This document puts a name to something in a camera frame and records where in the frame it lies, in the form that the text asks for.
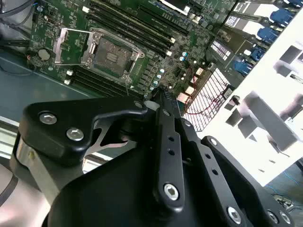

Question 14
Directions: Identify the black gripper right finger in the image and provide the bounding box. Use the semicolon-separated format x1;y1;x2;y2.
165;92;303;227

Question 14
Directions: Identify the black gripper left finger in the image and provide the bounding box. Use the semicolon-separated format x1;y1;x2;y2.
18;88;187;212

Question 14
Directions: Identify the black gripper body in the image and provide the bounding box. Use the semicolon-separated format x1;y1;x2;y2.
42;146;229;227

